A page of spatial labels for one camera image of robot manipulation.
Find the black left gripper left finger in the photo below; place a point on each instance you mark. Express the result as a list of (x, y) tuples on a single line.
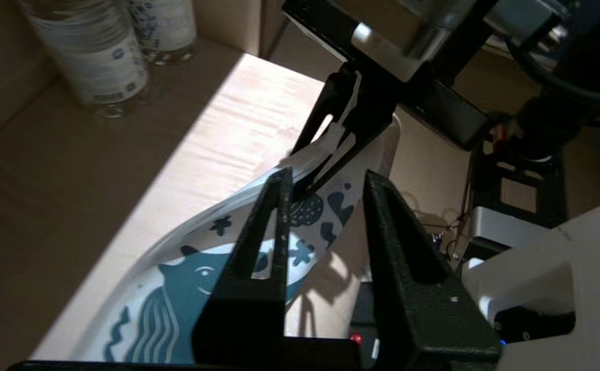
[(248, 319)]

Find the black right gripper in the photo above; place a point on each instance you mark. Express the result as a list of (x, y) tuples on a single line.
[(449, 113)]

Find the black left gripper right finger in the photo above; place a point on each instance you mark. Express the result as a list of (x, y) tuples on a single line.
[(423, 309)]

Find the white blue horse print bag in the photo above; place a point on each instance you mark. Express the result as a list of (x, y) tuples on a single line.
[(176, 288)]

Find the black silver robot base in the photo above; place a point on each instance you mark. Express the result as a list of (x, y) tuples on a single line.
[(506, 226)]

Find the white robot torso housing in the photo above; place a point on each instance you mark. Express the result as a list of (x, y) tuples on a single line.
[(588, 247)]

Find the clear water bottle black cap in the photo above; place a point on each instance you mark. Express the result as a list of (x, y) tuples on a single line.
[(163, 26), (94, 51)]

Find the beige wooden shelf cabinet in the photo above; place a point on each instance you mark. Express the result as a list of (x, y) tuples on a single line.
[(73, 180)]

